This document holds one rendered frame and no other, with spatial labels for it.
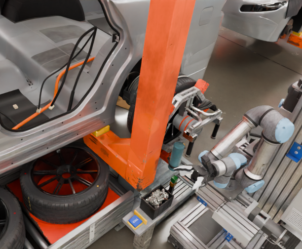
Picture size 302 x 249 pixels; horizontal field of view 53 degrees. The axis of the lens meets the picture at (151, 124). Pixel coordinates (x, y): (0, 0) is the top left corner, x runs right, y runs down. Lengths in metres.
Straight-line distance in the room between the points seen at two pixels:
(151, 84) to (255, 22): 3.14
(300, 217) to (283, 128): 0.65
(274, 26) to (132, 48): 2.92
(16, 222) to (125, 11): 1.50
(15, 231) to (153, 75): 1.27
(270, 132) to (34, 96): 1.84
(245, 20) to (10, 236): 3.88
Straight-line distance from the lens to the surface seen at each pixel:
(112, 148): 2.31
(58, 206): 2.22
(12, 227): 2.17
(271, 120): 1.66
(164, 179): 2.91
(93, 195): 2.26
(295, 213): 2.08
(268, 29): 4.76
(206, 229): 2.60
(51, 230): 2.39
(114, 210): 2.37
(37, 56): 2.79
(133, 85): 2.58
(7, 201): 2.29
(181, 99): 2.19
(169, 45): 1.58
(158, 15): 1.57
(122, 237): 2.67
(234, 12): 4.69
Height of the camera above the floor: 2.28
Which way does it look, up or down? 38 degrees down
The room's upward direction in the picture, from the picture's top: 11 degrees clockwise
